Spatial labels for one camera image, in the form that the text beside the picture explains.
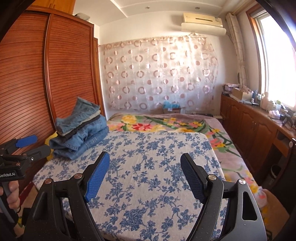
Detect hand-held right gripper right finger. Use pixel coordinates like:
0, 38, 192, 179
180, 153, 266, 241

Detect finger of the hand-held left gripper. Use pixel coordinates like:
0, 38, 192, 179
22, 146, 51, 163
0, 135, 38, 154

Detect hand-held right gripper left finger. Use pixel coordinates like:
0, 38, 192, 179
23, 151, 111, 241

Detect teal pants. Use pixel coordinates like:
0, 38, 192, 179
56, 97, 101, 135

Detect dark folded pants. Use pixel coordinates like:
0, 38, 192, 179
62, 115, 102, 139

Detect person's left hand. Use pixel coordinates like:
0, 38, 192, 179
0, 179, 21, 212

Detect yellow cushion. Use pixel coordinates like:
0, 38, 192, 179
45, 132, 58, 161

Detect blue folded jeans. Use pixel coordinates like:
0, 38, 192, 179
53, 126, 110, 160
49, 116, 107, 151

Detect pink floral blanket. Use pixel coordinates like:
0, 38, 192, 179
107, 113, 266, 209

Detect wooden slatted wardrobe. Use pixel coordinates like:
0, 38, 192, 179
0, 6, 107, 163

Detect blue box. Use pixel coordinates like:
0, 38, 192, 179
163, 102, 182, 114

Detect wooden sideboard cabinet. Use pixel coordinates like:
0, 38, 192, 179
220, 93, 296, 193

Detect waste bin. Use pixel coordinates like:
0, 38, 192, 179
270, 164, 281, 179

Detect brown seat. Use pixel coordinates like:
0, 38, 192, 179
264, 190, 292, 223

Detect stack of papers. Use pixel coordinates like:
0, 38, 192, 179
222, 83, 240, 93

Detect white bottle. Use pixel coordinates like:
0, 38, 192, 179
260, 92, 270, 109

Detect sheer circle-pattern curtain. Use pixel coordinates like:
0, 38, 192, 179
98, 35, 219, 114

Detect black tools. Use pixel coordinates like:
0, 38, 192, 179
280, 108, 296, 127

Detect beige window curtain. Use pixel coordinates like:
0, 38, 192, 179
225, 13, 249, 88

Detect wooden overhead cabinet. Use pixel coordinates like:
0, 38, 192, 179
35, 0, 77, 16

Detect window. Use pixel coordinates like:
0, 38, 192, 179
246, 5, 296, 107

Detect beige air conditioner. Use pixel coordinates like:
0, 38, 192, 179
181, 13, 226, 36

